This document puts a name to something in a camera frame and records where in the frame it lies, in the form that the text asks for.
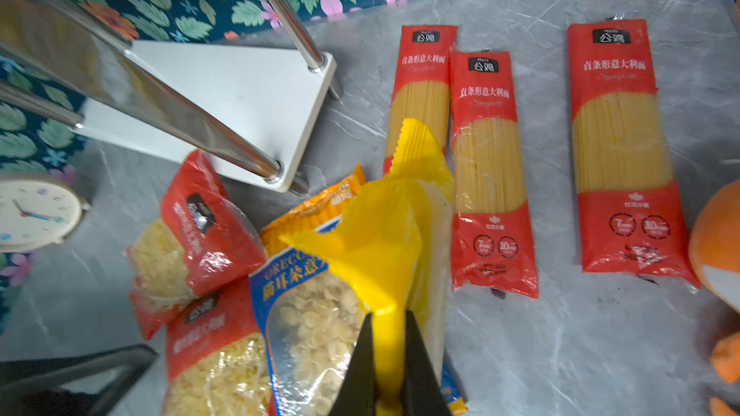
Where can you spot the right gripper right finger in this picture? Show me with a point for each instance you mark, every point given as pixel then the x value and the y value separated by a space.
pixel 421 394

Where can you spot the red spaghetti pack left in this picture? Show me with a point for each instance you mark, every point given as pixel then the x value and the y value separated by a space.
pixel 422 88

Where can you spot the red macaroni bag upper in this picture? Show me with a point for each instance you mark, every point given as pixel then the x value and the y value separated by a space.
pixel 199 242

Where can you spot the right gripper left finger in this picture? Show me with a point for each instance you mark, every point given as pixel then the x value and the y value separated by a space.
pixel 357 396

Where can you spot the red spaghetti pack middle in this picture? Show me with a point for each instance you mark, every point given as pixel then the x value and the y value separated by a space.
pixel 493 243

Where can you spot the red spaghetti pack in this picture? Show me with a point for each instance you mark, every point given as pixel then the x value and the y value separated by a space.
pixel 422 88
pixel 629 211
pixel 493 243

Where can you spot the blue orecchiette pasta bag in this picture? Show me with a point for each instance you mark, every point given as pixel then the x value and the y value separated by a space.
pixel 311 319

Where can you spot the red macaroni bag lower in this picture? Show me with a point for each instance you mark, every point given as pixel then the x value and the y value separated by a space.
pixel 216 357

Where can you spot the red macaroni bag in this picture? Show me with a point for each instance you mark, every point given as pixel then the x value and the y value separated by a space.
pixel 216 357
pixel 199 242

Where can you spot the white two-tier shelf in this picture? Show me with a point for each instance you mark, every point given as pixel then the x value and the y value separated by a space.
pixel 240 79

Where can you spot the red spaghetti pack right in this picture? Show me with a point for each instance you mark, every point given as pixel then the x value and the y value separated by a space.
pixel 629 211

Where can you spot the round cream alarm clock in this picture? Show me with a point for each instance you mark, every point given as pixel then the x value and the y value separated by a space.
pixel 37 211

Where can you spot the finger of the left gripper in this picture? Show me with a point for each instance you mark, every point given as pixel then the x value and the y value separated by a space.
pixel 82 385

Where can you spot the orange shark plush toy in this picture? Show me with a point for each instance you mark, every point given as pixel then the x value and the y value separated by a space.
pixel 714 256

